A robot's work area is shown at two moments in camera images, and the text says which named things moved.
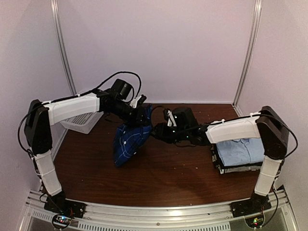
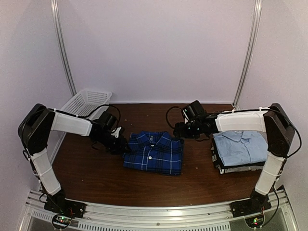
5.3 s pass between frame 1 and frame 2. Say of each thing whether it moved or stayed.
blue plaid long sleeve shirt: moved
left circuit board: stayed
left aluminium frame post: stayed
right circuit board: stayed
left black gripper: moved
